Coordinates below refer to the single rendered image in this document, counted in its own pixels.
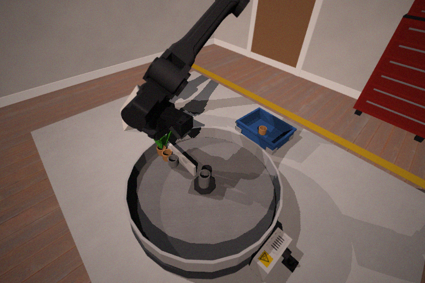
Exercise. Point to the blue crate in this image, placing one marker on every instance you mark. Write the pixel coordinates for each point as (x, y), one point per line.
(277, 134)

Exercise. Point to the grey metal bushing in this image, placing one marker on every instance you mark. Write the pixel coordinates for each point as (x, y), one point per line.
(204, 172)
(201, 185)
(175, 160)

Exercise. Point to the bronze bushing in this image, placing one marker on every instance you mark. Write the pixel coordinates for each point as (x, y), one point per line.
(165, 154)
(159, 150)
(262, 130)

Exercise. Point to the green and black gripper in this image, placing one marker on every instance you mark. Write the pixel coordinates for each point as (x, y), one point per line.
(160, 138)

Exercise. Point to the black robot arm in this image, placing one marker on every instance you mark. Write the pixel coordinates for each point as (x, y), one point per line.
(170, 72)

